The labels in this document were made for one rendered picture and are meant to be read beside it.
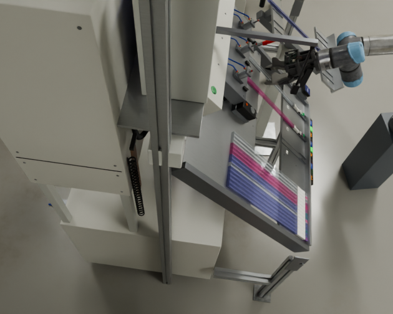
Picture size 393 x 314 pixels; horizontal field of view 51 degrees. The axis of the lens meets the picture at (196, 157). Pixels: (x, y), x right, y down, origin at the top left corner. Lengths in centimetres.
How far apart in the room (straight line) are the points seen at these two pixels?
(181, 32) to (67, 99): 28
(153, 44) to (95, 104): 27
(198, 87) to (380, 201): 189
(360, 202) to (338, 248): 34
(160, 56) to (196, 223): 108
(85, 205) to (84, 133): 75
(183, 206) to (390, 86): 198
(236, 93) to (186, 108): 34
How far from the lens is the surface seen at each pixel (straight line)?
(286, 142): 165
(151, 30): 65
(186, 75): 93
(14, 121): 107
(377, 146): 232
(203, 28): 83
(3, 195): 258
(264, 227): 140
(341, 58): 156
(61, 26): 75
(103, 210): 171
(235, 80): 131
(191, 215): 168
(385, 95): 315
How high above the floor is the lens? 219
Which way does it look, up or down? 60 degrees down
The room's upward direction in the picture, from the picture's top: 6 degrees clockwise
